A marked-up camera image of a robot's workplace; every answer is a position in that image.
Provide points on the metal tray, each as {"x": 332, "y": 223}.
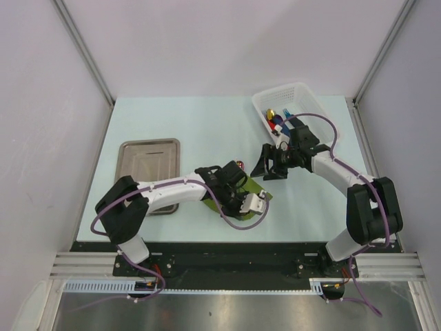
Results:
{"x": 149, "y": 160}

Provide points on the red utensil sleeve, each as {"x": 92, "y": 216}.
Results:
{"x": 271, "y": 125}

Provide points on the aluminium front rail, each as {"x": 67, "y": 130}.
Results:
{"x": 371, "y": 266}

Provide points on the aluminium frame post right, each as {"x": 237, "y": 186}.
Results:
{"x": 385, "y": 47}

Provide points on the green paper napkin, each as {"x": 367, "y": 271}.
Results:
{"x": 250, "y": 186}

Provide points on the aluminium frame post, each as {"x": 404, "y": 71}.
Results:
{"x": 385, "y": 47}
{"x": 82, "y": 48}

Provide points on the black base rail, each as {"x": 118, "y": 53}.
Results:
{"x": 247, "y": 267}

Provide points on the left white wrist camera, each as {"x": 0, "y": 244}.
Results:
{"x": 255, "y": 203}

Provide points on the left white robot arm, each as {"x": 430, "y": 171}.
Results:
{"x": 121, "y": 212}

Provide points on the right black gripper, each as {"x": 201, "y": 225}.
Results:
{"x": 262, "y": 168}

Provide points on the aluminium frame post left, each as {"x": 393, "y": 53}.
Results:
{"x": 82, "y": 48}

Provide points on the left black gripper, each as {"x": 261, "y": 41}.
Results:
{"x": 234, "y": 211}

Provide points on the iridescent spoon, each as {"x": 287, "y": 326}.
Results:
{"x": 240, "y": 164}

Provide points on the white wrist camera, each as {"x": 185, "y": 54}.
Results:
{"x": 255, "y": 203}
{"x": 282, "y": 136}

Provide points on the blue utensil sleeve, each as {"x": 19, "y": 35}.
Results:
{"x": 278, "y": 120}

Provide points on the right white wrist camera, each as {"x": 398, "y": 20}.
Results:
{"x": 282, "y": 136}

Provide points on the gold spoon in basket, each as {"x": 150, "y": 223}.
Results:
{"x": 270, "y": 114}

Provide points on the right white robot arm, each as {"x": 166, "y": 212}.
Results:
{"x": 373, "y": 211}

